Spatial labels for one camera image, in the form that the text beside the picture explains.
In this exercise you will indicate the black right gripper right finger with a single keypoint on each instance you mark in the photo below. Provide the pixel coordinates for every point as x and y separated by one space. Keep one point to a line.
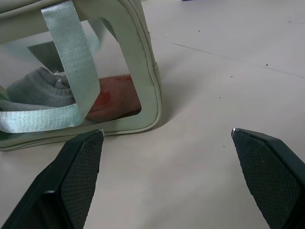
271 179

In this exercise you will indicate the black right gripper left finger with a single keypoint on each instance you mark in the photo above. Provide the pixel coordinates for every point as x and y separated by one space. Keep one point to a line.
59 190

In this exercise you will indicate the clear cream-trimmed pouch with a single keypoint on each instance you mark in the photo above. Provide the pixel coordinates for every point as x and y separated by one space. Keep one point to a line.
147 100

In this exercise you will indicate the grey knitted cloth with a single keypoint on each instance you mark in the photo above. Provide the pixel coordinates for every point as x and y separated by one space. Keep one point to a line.
35 90

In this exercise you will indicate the red-orange cloth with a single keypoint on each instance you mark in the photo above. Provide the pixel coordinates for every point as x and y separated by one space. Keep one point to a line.
114 97

